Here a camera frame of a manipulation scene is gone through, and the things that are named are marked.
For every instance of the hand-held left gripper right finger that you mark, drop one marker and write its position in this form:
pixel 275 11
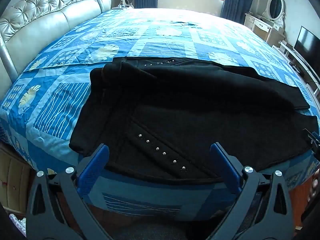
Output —
pixel 225 166

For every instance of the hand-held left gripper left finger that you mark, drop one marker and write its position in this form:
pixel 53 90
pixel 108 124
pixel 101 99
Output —
pixel 93 170

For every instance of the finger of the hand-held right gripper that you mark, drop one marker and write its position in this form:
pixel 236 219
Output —
pixel 314 142

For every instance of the black studded pants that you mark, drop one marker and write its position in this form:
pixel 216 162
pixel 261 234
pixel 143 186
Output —
pixel 187 105

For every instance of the blue patterned bed sheet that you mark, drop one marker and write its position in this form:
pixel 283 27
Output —
pixel 62 105

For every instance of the wooden bedside cabinet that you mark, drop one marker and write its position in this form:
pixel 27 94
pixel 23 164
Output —
pixel 15 175

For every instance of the white television stand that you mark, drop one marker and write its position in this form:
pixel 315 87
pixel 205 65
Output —
pixel 297 60

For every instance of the black flat television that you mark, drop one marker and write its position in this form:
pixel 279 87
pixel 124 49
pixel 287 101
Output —
pixel 306 46

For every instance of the white dressing table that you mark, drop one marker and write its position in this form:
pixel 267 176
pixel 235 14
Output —
pixel 262 26

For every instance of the oval white framed mirror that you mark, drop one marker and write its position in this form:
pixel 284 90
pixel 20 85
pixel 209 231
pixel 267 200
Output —
pixel 275 6

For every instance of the tufted leather bed headboard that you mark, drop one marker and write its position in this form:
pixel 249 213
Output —
pixel 37 30

